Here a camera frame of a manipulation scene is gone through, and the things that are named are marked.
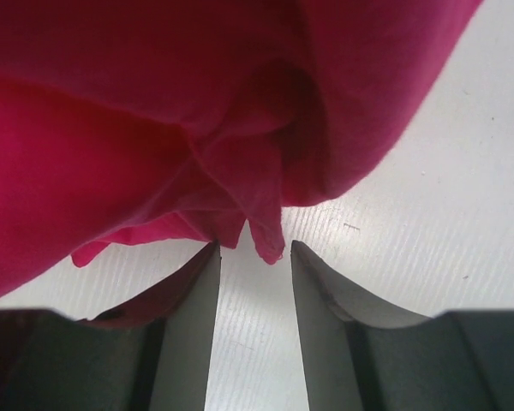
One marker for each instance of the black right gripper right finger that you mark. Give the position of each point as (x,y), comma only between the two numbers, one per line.
(361,352)

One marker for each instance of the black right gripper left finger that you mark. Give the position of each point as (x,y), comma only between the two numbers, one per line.
(151,352)

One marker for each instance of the magenta pink t shirt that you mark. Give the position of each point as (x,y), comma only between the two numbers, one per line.
(140,121)

